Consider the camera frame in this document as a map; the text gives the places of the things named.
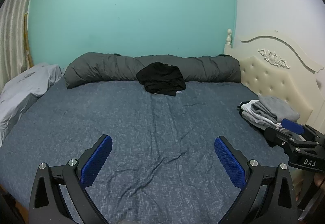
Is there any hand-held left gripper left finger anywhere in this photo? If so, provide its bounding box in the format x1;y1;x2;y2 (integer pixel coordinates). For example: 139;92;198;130
29;134;113;224

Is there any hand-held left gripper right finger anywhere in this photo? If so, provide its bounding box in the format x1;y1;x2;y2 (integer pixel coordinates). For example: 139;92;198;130
214;136;297;224

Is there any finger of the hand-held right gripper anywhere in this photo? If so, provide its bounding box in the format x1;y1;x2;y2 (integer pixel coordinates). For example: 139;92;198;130
264;127;296;148
281;119;325;142

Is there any black sweater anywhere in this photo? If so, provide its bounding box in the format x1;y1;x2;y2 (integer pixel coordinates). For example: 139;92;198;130
136;62;186;97

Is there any grey folded garment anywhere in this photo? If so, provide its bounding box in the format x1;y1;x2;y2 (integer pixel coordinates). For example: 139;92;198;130
255;96;301;123

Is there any bed with blue-grey sheet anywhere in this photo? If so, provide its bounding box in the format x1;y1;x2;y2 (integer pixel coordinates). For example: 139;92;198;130
0;79;305;215

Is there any cream tufted headboard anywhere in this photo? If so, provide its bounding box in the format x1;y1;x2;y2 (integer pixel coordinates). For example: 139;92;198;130
223;29;325;136

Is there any dark grey rolled duvet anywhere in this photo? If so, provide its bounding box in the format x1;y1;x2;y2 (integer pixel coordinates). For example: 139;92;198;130
65;52;242;90

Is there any light grey crumpled sheet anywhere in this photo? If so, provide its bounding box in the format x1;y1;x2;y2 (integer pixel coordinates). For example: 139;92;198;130
0;63;64;146

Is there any beige striped curtain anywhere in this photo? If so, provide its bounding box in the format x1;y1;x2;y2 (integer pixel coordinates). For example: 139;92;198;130
0;0;45;93

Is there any wooden frame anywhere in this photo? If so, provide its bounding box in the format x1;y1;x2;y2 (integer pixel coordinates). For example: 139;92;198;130
23;13;34;67

